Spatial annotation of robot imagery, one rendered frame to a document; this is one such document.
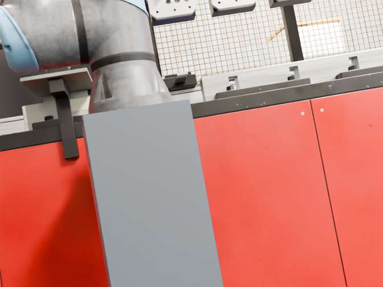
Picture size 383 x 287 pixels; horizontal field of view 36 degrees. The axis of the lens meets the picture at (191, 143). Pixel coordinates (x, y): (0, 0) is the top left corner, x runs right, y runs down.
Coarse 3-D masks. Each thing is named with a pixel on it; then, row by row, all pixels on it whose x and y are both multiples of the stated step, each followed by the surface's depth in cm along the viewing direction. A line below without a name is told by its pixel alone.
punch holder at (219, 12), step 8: (216, 0) 191; (224, 0) 191; (232, 0) 191; (240, 0) 191; (248, 0) 191; (216, 8) 191; (224, 8) 191; (232, 8) 192; (240, 8) 194; (248, 8) 196; (216, 16) 198
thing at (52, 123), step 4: (76, 116) 180; (80, 116) 180; (48, 120) 179; (52, 120) 179; (56, 120) 179; (76, 120) 180; (80, 120) 180; (32, 124) 179; (36, 124) 179; (40, 124) 179; (44, 124) 179; (48, 124) 179; (52, 124) 179; (56, 124) 179; (32, 128) 178; (36, 128) 179; (40, 128) 179
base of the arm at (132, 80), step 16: (96, 64) 104; (112, 64) 102; (128, 64) 102; (144, 64) 103; (96, 80) 103; (112, 80) 101; (128, 80) 101; (144, 80) 101; (160, 80) 105; (96, 96) 102; (112, 96) 100; (128, 96) 100; (144, 96) 100; (160, 96) 102; (96, 112) 102
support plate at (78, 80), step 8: (56, 72) 161; (64, 72) 161; (72, 72) 161; (80, 72) 162; (88, 72) 167; (24, 80) 160; (32, 80) 161; (40, 80) 163; (72, 80) 170; (80, 80) 172; (88, 80) 174; (32, 88) 171; (40, 88) 173; (48, 88) 175; (72, 88) 181; (80, 88) 183; (88, 88) 186; (40, 96) 185
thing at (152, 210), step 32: (96, 128) 96; (128, 128) 97; (160, 128) 98; (192, 128) 99; (96, 160) 96; (128, 160) 97; (160, 160) 98; (192, 160) 99; (96, 192) 95; (128, 192) 96; (160, 192) 97; (192, 192) 98; (128, 224) 96; (160, 224) 97; (192, 224) 98; (128, 256) 95; (160, 256) 96; (192, 256) 97
